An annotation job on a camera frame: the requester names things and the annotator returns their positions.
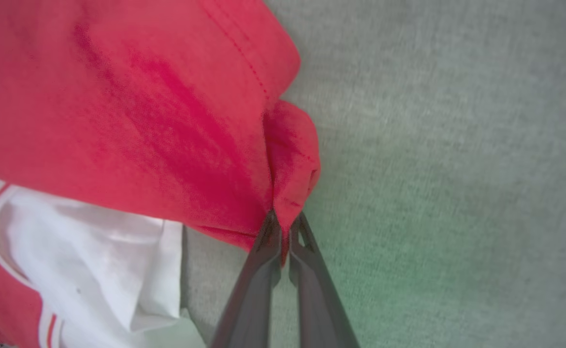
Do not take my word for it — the red and white jersey garment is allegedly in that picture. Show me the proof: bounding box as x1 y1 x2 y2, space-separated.
0 0 321 348

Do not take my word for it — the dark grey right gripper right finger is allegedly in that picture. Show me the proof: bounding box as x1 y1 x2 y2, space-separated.
289 212 361 348

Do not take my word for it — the grey fabric sofa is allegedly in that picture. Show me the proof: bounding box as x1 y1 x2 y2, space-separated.
180 0 566 348

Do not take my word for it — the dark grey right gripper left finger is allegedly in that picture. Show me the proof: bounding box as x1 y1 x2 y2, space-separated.
210 209 282 348

